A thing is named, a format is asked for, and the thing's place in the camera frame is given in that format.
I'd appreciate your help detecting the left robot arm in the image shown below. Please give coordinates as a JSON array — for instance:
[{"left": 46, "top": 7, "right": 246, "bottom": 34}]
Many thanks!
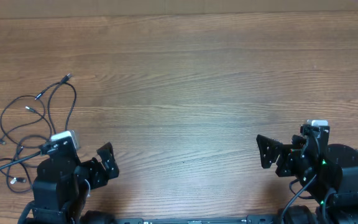
[{"left": 18, "top": 139, "right": 119, "bottom": 224}]

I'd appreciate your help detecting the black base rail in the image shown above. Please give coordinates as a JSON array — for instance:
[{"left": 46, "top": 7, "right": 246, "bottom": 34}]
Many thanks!
[{"left": 114, "top": 214, "right": 278, "bottom": 224}]

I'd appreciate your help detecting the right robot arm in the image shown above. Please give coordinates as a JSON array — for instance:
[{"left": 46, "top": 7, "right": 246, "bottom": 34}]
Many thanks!
[{"left": 256, "top": 119, "right": 358, "bottom": 223}]

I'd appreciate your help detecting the thick black USB cable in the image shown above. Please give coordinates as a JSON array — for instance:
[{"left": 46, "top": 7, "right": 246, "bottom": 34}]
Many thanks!
[{"left": 0, "top": 95, "right": 54, "bottom": 185}]

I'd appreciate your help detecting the thin black audio cable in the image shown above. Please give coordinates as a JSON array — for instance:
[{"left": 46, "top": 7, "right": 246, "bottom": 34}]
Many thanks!
[{"left": 0, "top": 134, "right": 51, "bottom": 194}]

